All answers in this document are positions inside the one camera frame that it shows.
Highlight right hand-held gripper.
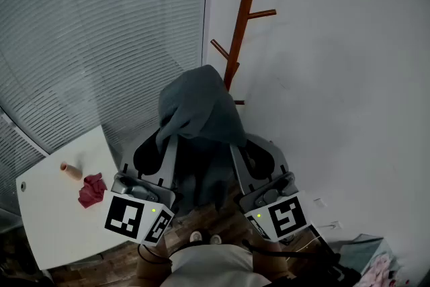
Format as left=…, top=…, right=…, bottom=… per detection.
left=229, top=134, right=310, bottom=243

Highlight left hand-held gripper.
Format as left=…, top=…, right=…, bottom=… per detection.
left=103, top=129, right=179, bottom=248

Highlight grey-blue garment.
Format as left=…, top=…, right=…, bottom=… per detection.
left=155, top=64, right=248, bottom=212

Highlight person's right forearm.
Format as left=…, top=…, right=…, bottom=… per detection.
left=248, top=238, right=290, bottom=282

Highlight person's left forearm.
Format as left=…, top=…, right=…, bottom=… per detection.
left=136, top=238, right=173, bottom=287

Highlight crumpled red cloth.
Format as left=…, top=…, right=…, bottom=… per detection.
left=77, top=172, right=108, bottom=210

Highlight tan cylinder tube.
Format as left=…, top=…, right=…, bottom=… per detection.
left=60, top=161, right=83, bottom=181

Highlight person's white shirt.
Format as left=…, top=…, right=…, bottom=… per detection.
left=160, top=243, right=271, bottom=287

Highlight grey window blinds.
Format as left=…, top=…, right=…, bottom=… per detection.
left=0, top=0, right=211, bottom=216

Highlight black bag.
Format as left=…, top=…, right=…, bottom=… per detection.
left=314, top=251, right=363, bottom=287

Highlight pink fabric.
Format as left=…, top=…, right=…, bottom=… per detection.
left=359, top=254, right=401, bottom=287

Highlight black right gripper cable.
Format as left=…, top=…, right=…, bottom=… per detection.
left=241, top=237, right=339, bottom=260

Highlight thin white cable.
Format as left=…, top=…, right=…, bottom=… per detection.
left=295, top=224, right=337, bottom=253

